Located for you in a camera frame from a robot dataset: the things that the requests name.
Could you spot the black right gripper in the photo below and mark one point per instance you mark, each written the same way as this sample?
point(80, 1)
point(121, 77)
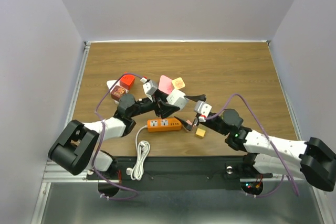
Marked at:
point(196, 98)

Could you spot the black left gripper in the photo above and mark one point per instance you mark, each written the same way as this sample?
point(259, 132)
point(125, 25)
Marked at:
point(164, 109)

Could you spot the white cube socket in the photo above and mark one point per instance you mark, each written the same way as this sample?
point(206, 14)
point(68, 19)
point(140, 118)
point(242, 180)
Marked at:
point(176, 98)

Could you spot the pink triangular socket adapter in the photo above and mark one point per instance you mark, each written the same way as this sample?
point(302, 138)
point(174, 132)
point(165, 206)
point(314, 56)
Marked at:
point(165, 84)

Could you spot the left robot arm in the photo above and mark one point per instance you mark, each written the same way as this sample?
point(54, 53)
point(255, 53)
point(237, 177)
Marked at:
point(74, 147)

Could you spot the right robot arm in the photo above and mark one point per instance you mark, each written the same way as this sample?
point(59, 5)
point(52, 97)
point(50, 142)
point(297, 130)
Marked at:
point(311, 160)

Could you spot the pink cube socket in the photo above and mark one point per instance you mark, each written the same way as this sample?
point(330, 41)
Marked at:
point(188, 125)

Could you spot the yellow green cube socket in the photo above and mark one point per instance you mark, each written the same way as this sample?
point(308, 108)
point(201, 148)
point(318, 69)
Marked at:
point(200, 132)

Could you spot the orange power strip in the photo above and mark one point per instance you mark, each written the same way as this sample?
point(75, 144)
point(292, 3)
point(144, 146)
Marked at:
point(163, 125)

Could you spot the beige dragon cube socket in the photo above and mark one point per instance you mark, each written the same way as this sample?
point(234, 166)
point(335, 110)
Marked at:
point(178, 83)

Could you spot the bright red cube socket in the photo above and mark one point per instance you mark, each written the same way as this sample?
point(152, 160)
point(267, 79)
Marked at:
point(127, 81)

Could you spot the dark red cube socket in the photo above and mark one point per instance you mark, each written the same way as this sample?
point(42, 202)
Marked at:
point(117, 92)

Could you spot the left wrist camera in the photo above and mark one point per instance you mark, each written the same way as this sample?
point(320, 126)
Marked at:
point(149, 87)

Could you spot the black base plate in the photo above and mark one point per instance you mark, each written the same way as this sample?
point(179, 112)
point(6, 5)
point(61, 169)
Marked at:
point(185, 172)

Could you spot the aluminium rail frame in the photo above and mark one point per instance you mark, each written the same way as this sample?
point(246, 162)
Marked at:
point(66, 117)

